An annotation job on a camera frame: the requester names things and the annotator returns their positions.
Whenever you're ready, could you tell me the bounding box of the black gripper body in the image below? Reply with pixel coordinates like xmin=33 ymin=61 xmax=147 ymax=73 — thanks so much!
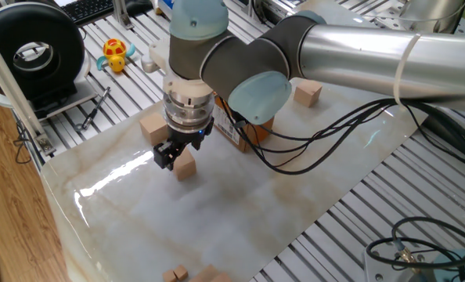
xmin=166 ymin=118 xmax=214 ymax=145

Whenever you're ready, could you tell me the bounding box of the taped cardboard parcel box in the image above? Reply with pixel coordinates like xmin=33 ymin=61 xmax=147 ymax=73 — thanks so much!
xmin=211 ymin=93 xmax=275 ymax=154

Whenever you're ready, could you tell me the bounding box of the marble pattern mat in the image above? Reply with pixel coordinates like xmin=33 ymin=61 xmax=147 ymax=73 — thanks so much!
xmin=40 ymin=0 xmax=429 ymax=282

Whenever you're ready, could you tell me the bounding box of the black silver pen tool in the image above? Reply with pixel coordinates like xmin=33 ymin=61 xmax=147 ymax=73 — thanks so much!
xmin=75 ymin=86 xmax=111 ymax=132

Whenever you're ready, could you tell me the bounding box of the yellow toy turtle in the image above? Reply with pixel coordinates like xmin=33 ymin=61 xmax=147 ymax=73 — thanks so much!
xmin=96 ymin=38 xmax=136 ymax=74

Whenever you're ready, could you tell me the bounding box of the blue tissue pack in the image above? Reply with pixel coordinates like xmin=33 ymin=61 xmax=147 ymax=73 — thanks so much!
xmin=153 ymin=0 xmax=175 ymax=16

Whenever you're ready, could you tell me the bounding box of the black keyboard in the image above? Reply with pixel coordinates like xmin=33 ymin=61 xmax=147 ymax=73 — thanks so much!
xmin=59 ymin=0 xmax=116 ymax=25

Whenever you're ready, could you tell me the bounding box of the black round fan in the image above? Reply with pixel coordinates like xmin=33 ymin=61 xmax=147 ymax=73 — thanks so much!
xmin=0 ymin=2 xmax=99 ymax=121

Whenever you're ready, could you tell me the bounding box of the silver metal cylinder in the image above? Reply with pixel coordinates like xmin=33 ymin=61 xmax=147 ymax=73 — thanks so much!
xmin=398 ymin=0 xmax=465 ymax=34

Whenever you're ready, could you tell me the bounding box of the aluminium frame post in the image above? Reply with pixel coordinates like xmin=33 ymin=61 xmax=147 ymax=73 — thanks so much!
xmin=111 ymin=0 xmax=135 ymax=31
xmin=0 ymin=23 xmax=57 ymax=157

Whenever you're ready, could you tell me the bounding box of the thin black floor cable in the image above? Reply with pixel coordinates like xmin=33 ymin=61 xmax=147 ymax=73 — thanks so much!
xmin=13 ymin=120 xmax=34 ymax=165

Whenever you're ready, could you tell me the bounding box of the black base cable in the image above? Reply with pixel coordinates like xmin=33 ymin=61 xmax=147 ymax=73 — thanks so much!
xmin=365 ymin=216 xmax=465 ymax=282

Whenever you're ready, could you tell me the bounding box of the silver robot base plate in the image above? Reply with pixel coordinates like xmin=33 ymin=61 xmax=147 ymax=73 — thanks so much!
xmin=363 ymin=243 xmax=433 ymax=282

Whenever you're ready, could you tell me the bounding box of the white cable tie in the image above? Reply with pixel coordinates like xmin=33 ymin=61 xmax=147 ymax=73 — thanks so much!
xmin=392 ymin=33 xmax=422 ymax=107

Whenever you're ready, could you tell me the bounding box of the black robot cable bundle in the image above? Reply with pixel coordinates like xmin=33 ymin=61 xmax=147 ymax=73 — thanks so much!
xmin=219 ymin=96 xmax=465 ymax=176

